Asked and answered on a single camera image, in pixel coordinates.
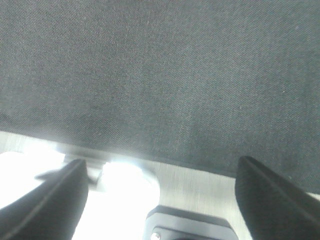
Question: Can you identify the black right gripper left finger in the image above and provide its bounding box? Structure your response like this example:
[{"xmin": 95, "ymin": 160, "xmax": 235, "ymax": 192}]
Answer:
[{"xmin": 0, "ymin": 159, "xmax": 89, "ymax": 240}]

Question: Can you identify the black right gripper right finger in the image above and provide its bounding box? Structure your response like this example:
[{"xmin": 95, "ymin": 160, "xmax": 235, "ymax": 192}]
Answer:
[{"xmin": 235, "ymin": 156, "xmax": 320, "ymax": 240}]

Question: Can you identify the black table cover cloth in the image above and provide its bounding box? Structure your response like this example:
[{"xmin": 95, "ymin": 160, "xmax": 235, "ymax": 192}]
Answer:
[{"xmin": 0, "ymin": 0, "xmax": 320, "ymax": 193}]

